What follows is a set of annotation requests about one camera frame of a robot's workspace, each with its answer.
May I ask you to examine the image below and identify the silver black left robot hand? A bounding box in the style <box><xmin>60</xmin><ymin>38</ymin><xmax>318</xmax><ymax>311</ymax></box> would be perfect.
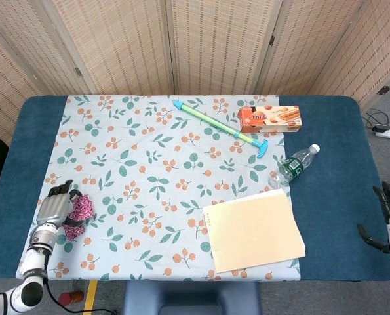
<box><xmin>35</xmin><ymin>179</ymin><xmax>87</xmax><ymax>230</ymax></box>

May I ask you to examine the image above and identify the pink patterned cloth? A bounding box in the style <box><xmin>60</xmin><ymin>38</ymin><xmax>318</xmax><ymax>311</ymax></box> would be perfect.
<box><xmin>70</xmin><ymin>194</ymin><xmax>96</xmax><ymax>221</ymax></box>

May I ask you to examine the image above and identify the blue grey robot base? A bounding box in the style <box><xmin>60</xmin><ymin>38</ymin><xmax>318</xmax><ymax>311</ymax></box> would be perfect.
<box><xmin>122</xmin><ymin>280</ymin><xmax>263</xmax><ymax>315</ymax></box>

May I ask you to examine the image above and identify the red orange cylinder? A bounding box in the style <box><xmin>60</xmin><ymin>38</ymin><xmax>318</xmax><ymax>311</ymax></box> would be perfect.
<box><xmin>58</xmin><ymin>290</ymin><xmax>85</xmax><ymax>306</ymax></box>

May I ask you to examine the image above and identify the yellow floor tape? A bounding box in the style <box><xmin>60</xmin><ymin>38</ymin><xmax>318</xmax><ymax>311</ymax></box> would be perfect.
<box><xmin>83</xmin><ymin>280</ymin><xmax>99</xmax><ymax>315</ymax></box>

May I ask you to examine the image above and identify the teal blue table cover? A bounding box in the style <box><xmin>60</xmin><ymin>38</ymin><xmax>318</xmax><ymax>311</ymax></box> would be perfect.
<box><xmin>0</xmin><ymin>94</ymin><xmax>390</xmax><ymax>283</ymax></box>

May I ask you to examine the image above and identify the floral print tablecloth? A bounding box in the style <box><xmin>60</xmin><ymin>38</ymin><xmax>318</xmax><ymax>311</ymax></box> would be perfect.
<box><xmin>16</xmin><ymin>94</ymin><xmax>302</xmax><ymax>282</ymax></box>

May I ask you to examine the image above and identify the clear plastic water bottle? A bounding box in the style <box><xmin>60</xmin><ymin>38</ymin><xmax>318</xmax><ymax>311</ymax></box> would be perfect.
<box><xmin>268</xmin><ymin>143</ymin><xmax>321</xmax><ymax>190</ymax></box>

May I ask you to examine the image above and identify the manila folder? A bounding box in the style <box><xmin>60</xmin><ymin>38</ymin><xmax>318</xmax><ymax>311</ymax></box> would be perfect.
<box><xmin>203</xmin><ymin>188</ymin><xmax>307</xmax><ymax>274</ymax></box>

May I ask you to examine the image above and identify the orange biscuit box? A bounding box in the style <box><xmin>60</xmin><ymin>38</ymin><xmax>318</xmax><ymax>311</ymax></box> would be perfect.
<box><xmin>236</xmin><ymin>104</ymin><xmax>303</xmax><ymax>134</ymax></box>

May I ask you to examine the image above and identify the woven bamboo folding screen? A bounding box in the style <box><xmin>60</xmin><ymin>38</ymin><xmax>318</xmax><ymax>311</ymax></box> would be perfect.
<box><xmin>0</xmin><ymin>0</ymin><xmax>390</xmax><ymax>145</ymax></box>

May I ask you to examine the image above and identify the green blue toy water pump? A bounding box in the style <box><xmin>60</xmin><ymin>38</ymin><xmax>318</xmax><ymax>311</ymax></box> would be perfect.
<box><xmin>172</xmin><ymin>100</ymin><xmax>269</xmax><ymax>159</ymax></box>

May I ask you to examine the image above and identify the black power cable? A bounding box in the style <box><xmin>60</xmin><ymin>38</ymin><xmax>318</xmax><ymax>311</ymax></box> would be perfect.
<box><xmin>361</xmin><ymin>109</ymin><xmax>389</xmax><ymax>128</ymax></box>

